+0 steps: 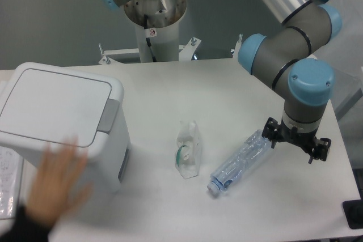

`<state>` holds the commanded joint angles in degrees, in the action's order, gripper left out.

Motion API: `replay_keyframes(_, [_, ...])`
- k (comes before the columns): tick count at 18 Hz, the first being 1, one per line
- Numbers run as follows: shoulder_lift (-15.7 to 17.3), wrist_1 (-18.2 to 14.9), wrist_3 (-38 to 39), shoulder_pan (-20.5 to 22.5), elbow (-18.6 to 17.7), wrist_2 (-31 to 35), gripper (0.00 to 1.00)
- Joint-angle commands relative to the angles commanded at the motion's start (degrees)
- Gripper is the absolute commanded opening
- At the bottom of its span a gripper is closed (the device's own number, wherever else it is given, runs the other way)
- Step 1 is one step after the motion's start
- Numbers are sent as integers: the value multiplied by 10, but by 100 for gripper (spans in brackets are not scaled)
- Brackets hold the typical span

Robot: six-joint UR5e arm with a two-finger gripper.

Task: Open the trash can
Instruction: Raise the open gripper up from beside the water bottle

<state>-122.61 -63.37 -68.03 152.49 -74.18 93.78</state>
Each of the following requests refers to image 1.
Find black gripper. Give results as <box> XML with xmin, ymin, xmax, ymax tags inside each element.
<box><xmin>261</xmin><ymin>117</ymin><xmax>331</xmax><ymax>164</ymax></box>

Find black sleeved forearm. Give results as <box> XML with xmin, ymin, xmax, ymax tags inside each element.
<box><xmin>1</xmin><ymin>205</ymin><xmax>52</xmax><ymax>242</ymax></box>

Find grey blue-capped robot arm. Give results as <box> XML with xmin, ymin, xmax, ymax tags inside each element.
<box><xmin>103</xmin><ymin>0</ymin><xmax>342</xmax><ymax>161</ymax></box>

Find white lidded trash can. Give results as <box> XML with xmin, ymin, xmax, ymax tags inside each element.
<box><xmin>1</xmin><ymin>62</ymin><xmax>131</xmax><ymax>192</ymax></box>

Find blurred bare human hand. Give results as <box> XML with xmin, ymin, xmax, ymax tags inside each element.
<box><xmin>26</xmin><ymin>137</ymin><xmax>92</xmax><ymax>228</ymax></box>

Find clear empty plastic bottle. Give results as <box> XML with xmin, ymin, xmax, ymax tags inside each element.
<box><xmin>207</xmin><ymin>130</ymin><xmax>271</xmax><ymax>197</ymax></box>

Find black object at table edge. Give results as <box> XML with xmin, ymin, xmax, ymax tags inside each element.
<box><xmin>342</xmin><ymin>199</ymin><xmax>362</xmax><ymax>230</ymax></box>

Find clear plastic bag with mask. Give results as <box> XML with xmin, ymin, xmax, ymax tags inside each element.
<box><xmin>175</xmin><ymin>121</ymin><xmax>202</xmax><ymax>179</ymax></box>

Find white robot pedestal with base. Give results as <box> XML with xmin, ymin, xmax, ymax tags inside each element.
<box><xmin>98</xmin><ymin>0</ymin><xmax>204</xmax><ymax>65</ymax></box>

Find black cable on pedestal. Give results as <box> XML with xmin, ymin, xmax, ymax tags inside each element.
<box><xmin>143</xmin><ymin>15</ymin><xmax>157</xmax><ymax>63</ymax></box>

